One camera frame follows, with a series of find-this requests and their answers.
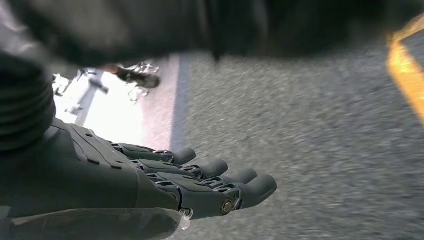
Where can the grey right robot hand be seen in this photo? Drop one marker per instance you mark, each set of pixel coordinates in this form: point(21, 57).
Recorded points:
point(82, 179)

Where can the yellow floor tape mark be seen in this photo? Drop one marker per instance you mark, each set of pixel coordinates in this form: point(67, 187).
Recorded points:
point(404, 66)

